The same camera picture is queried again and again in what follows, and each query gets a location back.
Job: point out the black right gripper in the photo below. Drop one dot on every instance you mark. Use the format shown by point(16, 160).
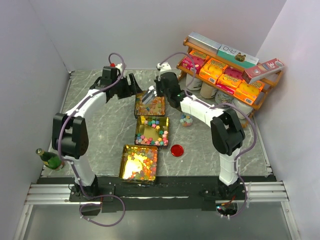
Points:
point(158, 83)

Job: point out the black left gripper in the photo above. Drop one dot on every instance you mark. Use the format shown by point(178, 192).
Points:
point(130, 90)

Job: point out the silver metal scoop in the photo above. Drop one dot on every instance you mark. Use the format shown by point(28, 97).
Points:
point(149, 95)

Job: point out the gold tin of stick candies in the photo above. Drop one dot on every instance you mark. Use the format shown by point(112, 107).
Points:
point(157, 107)

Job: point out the clear glass jar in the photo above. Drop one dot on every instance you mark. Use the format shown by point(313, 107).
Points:
point(186, 120)

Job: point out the gold tin of star candies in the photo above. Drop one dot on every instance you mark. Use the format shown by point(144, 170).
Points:
point(152, 131)

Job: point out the red jar lid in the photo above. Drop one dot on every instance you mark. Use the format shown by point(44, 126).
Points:
point(177, 150)

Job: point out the gold tin of gummy candies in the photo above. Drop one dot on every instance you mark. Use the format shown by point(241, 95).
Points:
point(138, 164)

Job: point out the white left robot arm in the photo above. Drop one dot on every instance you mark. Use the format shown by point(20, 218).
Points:
point(69, 130)

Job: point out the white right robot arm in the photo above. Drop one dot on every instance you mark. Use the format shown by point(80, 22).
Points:
point(226, 130)

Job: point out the beige cup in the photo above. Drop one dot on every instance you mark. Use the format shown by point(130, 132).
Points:
point(207, 91)

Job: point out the monkey print cup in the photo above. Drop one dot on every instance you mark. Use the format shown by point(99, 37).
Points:
point(223, 98)

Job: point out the silver long box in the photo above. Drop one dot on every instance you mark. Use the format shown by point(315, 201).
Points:
point(204, 42)

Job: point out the pink orange sponge box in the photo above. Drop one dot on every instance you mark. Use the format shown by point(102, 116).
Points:
point(230, 80)

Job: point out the teal cat box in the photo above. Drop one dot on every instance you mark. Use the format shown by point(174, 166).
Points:
point(237, 57)

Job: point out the wooden two-tier shelf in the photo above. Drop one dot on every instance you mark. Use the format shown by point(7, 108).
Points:
point(269, 85)

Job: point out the orange yellow sponge box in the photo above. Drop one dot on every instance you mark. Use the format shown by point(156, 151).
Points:
point(248, 93)

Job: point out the white printed cup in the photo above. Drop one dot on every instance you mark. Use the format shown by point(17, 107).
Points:
point(246, 109)

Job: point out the red long box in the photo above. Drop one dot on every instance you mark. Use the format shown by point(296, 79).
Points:
point(262, 70)

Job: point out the green champagne bottle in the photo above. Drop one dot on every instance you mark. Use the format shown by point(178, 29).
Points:
point(50, 160)

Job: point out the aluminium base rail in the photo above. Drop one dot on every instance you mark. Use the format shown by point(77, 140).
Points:
point(48, 194)

